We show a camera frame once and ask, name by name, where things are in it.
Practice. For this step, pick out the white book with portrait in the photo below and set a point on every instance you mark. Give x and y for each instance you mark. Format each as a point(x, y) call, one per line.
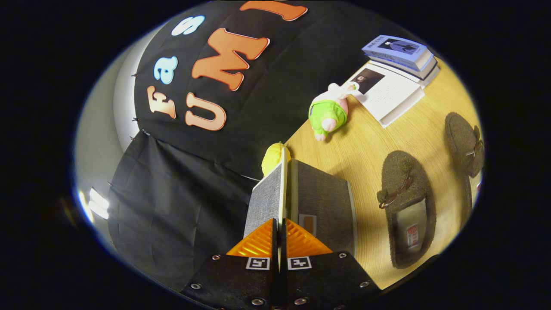
point(389, 97)

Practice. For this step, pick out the blue book with plain spine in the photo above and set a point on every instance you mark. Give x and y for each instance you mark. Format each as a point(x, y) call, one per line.
point(424, 68)

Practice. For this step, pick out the yellow plush toy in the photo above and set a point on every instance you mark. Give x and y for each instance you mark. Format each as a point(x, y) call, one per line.
point(273, 157)

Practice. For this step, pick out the row of black cloth clips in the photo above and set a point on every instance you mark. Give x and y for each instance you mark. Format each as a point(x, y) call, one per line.
point(134, 119)

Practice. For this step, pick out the pink and green plush toy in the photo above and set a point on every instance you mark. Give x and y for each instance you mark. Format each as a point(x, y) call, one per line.
point(328, 114)

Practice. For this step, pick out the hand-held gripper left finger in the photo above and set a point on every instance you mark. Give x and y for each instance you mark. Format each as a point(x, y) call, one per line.
point(232, 280)

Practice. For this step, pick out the blue book with figure cover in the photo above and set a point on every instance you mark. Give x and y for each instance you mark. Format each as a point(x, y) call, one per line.
point(396, 45)

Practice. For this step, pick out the brown fuzzy shoe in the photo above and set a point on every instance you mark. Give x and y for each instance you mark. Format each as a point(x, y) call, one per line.
point(398, 172)
point(459, 133)

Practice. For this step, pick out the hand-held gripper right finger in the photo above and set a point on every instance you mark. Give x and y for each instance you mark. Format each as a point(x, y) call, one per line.
point(327, 280)

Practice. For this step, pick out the grey fabric storage box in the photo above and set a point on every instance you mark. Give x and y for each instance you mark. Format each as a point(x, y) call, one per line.
point(320, 193)

